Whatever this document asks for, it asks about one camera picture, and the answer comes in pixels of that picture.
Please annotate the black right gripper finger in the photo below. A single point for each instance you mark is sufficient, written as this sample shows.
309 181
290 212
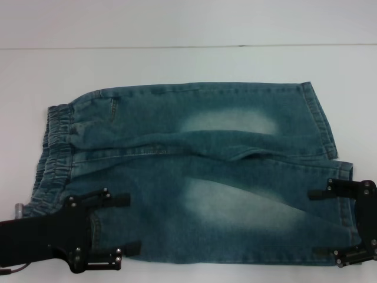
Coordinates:
353 258
344 188

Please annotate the small silver cylinder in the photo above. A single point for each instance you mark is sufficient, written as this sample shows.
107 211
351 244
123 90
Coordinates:
19 210

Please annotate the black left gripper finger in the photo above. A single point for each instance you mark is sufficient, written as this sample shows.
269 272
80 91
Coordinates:
109 259
117 199

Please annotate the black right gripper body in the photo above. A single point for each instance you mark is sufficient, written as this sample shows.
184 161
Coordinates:
369 218

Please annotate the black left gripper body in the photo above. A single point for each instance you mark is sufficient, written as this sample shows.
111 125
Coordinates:
70 227

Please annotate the blue denim shorts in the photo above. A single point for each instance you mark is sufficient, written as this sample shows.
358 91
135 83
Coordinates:
206 147

